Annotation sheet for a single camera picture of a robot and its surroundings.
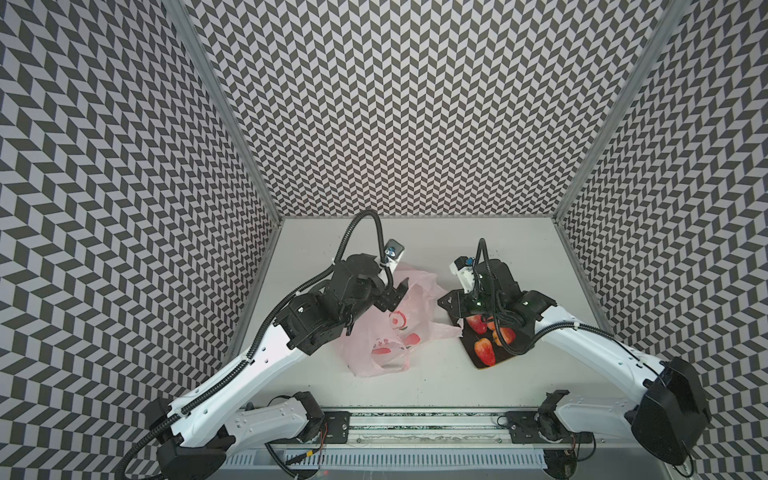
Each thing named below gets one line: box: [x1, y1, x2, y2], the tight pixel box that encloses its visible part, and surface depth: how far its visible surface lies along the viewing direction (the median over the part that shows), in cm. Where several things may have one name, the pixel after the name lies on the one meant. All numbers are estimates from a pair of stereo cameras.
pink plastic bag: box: [337, 262, 462, 377], surface depth 80 cm
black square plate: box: [438, 302, 514, 369], surface depth 84 cm
